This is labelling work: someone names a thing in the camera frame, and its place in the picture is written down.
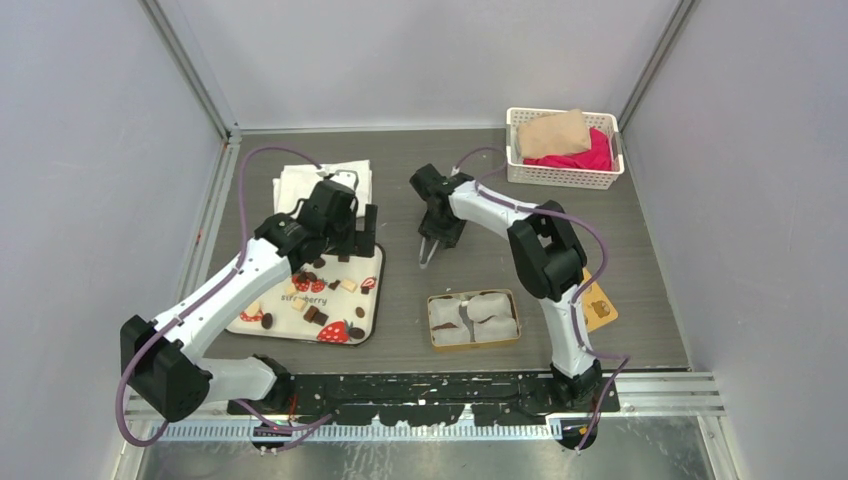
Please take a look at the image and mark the silver metal tongs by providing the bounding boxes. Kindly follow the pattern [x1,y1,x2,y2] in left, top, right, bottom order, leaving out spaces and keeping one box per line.
[418,238,440,269]

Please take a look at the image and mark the gold bear print lid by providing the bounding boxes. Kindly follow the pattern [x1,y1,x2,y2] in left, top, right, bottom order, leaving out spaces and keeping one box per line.
[582,268,619,332]

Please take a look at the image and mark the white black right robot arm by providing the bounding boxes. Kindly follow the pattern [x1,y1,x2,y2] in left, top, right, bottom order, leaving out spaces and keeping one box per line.
[410,164,602,411]

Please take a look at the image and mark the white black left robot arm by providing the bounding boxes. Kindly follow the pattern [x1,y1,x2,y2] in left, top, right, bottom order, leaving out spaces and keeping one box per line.
[119,180,378,423]

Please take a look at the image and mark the brown square chocolate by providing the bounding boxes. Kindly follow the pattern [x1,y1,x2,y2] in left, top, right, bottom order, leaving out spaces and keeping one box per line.
[303,306,320,322]

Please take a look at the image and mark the dark square chocolate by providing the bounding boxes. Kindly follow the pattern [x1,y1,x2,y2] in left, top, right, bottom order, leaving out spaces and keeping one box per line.
[312,312,329,326]

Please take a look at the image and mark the dark round chocolate corner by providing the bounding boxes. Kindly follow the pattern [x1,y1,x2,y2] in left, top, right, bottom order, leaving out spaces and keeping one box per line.
[346,327,366,342]

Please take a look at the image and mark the dark round chocolate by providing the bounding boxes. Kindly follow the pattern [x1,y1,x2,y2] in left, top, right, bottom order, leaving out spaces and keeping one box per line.
[261,313,274,330]

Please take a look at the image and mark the white folded towel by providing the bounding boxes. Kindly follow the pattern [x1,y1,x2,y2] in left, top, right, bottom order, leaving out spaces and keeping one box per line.
[272,160,373,218]

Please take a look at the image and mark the white strawberry print tray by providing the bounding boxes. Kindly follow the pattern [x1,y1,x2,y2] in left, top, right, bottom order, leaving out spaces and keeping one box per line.
[226,244,385,346]

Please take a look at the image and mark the white plastic basket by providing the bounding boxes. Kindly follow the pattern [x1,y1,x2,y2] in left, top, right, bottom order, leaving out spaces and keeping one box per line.
[505,107,625,190]

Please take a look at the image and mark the gold tin box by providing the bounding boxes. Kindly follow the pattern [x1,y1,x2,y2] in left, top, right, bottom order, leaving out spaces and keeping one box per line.
[426,288,523,352]

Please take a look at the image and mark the white paper liner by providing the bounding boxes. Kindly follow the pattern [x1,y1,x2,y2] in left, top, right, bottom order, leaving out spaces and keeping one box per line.
[429,292,519,347]

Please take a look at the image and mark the beige cloth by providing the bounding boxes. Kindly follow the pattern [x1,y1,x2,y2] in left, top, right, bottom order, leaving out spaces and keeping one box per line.
[517,109,591,159]

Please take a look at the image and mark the pink red cloth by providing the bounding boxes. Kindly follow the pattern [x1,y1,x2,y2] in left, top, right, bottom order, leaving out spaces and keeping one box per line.
[523,128,612,171]

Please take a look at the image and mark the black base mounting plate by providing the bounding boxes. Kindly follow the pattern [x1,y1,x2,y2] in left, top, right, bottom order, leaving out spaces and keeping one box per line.
[227,371,620,427]

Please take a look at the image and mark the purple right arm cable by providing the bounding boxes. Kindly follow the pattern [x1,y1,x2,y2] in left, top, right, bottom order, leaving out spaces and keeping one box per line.
[453,146,631,455]

